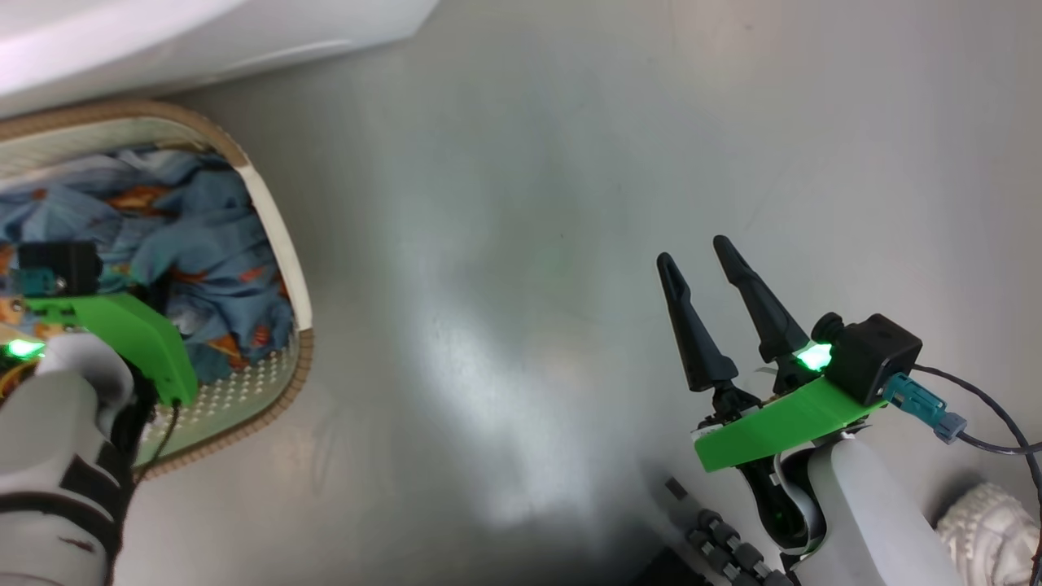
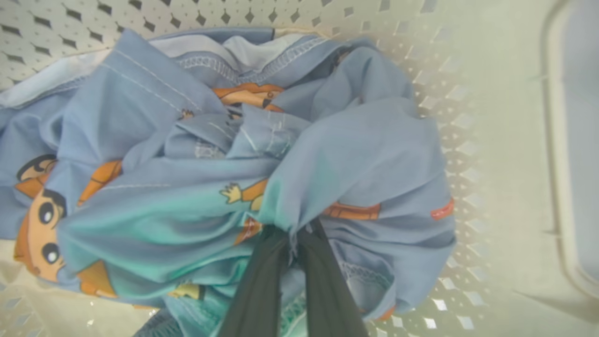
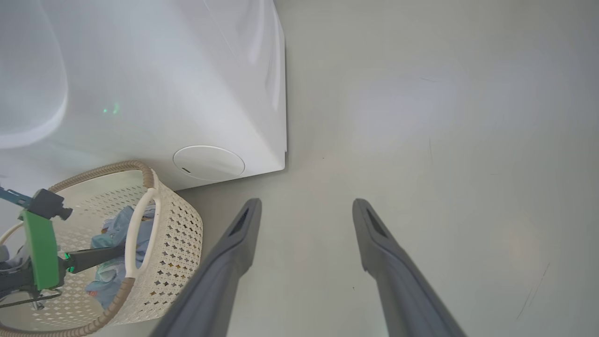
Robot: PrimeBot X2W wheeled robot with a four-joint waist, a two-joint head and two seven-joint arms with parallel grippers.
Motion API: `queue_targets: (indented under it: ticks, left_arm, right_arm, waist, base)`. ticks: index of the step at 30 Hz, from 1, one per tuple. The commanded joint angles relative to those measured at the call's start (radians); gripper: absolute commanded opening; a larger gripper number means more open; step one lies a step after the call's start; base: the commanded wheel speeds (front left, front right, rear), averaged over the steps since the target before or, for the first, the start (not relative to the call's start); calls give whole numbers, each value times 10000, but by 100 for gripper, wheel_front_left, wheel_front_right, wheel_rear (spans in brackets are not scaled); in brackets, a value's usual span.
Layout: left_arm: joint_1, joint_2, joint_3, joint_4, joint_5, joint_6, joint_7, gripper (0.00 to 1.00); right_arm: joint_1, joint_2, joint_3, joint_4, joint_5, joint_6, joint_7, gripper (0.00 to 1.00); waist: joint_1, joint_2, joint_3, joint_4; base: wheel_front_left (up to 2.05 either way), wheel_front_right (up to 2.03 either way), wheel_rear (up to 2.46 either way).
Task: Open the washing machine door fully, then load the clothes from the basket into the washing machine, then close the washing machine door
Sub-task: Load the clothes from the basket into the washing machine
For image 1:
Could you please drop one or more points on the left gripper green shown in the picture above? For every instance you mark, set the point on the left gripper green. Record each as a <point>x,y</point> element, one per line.
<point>138,334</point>

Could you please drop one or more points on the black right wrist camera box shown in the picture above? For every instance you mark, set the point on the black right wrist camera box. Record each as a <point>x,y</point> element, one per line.
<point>875,354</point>

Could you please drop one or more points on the cream basket brown rim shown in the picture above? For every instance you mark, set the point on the cream basket brown rim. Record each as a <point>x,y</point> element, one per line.
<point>277,236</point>

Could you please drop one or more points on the white front-load washing machine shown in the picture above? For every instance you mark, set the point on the white front-load washing machine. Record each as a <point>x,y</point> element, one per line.
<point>163,41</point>

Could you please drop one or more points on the white crumpled cloth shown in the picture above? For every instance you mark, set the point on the white crumpled cloth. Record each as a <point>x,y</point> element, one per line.
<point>989,533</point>

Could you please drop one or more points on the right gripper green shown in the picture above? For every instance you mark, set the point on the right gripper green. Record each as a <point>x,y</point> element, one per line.
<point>781,423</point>

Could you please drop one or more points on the blue bear print garment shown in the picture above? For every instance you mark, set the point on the blue bear print garment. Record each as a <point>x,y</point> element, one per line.
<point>195,244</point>

